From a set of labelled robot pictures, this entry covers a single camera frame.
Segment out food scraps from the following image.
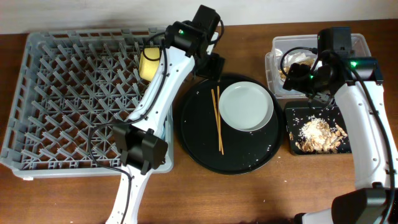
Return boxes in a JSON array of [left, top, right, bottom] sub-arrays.
[[287, 116, 348, 154]]

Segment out clear plastic storage bin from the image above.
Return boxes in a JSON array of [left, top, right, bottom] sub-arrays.
[[265, 34, 371, 99]]

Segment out gold snack wrapper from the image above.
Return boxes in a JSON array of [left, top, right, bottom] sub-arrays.
[[279, 58, 315, 82]]

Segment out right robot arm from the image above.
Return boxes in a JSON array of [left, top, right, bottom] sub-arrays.
[[283, 27, 397, 223]]

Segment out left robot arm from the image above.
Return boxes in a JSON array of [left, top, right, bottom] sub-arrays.
[[107, 5, 222, 223]]

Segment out grey plastic dishwasher rack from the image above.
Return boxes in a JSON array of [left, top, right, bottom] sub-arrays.
[[1, 28, 160, 180]]

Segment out white napkin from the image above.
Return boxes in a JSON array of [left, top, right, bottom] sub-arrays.
[[284, 49, 317, 67]]

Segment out black rectangular tray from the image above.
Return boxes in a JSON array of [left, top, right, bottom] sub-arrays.
[[284, 101, 351, 156]]

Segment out yellow bowl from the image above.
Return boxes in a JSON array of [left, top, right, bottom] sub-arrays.
[[139, 47, 160, 82]]

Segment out grey round plate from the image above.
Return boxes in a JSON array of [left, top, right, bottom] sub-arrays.
[[219, 82, 274, 132]]

